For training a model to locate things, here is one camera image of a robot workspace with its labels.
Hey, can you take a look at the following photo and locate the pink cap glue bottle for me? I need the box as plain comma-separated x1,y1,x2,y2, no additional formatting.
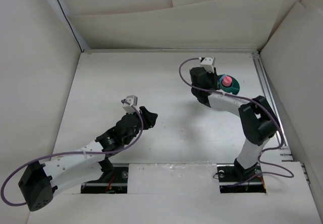
221,76,233,87

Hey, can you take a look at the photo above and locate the blue translucent stapler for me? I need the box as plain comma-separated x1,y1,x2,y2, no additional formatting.
218,75,225,83

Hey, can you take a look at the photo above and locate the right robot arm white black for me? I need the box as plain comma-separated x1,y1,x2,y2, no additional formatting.
189,67,279,182

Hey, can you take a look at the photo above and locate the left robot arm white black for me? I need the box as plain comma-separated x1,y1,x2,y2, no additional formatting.
18,106,158,211

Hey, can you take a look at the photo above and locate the teal round divided container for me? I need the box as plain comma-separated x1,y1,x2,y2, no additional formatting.
218,74,240,95

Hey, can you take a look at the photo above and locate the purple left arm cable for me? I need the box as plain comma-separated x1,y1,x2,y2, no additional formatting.
1,99,144,207

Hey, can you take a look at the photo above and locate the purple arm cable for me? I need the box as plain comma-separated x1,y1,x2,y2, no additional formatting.
1,99,144,207
178,57,295,187

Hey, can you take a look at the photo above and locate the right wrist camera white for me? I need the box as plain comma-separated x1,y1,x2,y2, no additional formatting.
199,57,215,73

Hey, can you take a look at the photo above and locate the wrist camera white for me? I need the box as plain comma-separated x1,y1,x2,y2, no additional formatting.
122,95,138,114
199,57,215,73

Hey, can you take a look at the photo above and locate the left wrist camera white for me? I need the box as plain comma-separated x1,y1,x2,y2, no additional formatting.
122,95,138,114

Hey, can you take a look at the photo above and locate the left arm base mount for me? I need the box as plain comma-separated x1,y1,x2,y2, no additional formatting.
80,158,129,194

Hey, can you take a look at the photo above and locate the aluminium rail right side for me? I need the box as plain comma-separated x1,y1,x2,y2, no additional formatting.
251,51,294,162

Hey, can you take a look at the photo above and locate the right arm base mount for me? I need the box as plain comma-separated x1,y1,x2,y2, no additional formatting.
213,163,266,194

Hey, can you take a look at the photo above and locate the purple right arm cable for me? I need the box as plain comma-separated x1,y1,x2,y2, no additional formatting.
178,57,295,187

